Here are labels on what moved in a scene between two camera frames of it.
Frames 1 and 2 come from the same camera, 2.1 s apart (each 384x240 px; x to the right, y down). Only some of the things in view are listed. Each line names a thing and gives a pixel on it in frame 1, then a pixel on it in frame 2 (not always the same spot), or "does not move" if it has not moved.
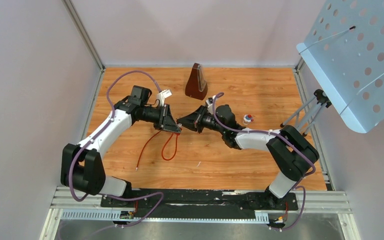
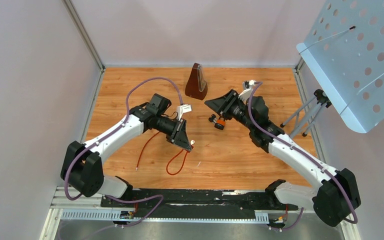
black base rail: [198, 205] does not move
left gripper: [169, 124] -> [184, 142]
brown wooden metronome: [196, 86] does not move
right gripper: [194, 120] -> [221, 106]
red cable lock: [144, 146] does not move
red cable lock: [177, 134] -> [168, 164]
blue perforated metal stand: [355, 48] does not move
